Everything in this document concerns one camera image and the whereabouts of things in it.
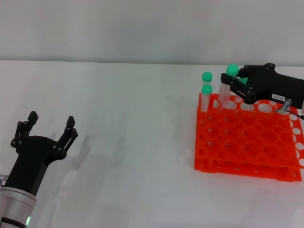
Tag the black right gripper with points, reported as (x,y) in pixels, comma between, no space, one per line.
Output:
(270,83)

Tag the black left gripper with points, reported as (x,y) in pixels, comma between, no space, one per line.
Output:
(31,161)

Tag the orange test tube rack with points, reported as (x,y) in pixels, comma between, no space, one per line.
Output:
(237,142)

